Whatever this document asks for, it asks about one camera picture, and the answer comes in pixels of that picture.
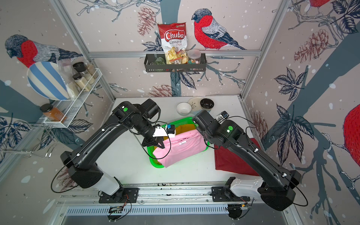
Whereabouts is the small white bowl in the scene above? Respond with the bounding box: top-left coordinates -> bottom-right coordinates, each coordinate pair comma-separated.
176,102 -> 192,116

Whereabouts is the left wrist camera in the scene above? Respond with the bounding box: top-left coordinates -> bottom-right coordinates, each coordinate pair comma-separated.
153,124 -> 176,138

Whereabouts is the black bowl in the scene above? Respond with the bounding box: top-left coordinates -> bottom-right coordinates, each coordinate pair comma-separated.
200,98 -> 215,111

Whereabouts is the yellow t-shirt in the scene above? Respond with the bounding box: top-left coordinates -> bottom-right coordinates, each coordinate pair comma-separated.
157,123 -> 197,167

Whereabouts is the green plastic basket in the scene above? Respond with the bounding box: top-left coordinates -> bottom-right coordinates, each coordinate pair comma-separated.
147,117 -> 208,168

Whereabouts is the chrome wire hanger rack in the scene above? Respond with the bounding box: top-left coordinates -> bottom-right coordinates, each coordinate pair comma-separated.
1,121 -> 60,158

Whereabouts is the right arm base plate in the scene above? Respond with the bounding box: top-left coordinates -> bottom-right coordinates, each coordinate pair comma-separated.
211,187 -> 250,202

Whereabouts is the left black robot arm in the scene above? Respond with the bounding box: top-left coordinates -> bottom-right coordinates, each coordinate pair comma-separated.
61,99 -> 164,197

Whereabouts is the beige and blue plate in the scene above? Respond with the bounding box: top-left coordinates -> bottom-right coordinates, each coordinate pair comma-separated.
187,97 -> 203,113

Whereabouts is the Chuba cassava chips bag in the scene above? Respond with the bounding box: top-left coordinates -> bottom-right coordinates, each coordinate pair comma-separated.
157,22 -> 188,65

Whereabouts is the blue striped plate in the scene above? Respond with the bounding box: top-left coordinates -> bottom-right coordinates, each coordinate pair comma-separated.
27,61 -> 69,100

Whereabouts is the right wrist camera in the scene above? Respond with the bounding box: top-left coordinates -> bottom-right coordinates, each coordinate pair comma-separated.
216,111 -> 229,122

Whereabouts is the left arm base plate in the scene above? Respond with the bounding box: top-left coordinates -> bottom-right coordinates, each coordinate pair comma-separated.
99,187 -> 140,204

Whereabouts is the green glass jar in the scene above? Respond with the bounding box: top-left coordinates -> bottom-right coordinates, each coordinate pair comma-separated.
153,57 -> 167,65

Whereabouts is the clear lidded candy jar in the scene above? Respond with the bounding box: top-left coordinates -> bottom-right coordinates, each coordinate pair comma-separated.
187,49 -> 202,64

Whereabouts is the dark red folded t-shirt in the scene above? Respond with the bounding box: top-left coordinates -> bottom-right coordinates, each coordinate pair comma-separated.
214,145 -> 259,176

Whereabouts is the white wire wall rack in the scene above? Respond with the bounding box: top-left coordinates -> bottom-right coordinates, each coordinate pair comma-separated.
42,68 -> 103,128

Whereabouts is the black wall shelf basket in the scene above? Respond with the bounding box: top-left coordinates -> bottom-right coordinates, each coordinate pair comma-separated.
144,53 -> 207,72

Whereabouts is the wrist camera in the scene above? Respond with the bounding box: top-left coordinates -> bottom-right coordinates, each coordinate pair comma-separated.
153,124 -> 176,138
216,111 -> 229,122

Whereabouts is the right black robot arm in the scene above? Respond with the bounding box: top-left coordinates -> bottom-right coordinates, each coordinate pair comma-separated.
193,111 -> 301,211

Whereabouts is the pink t-shirt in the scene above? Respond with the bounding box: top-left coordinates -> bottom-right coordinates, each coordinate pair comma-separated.
152,128 -> 208,168

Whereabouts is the orange spice jar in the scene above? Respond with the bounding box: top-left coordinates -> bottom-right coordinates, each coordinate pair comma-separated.
40,103 -> 67,123

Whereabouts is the black lid spice jar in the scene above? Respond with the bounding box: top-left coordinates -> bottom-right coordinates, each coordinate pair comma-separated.
72,73 -> 91,92
73,62 -> 95,84

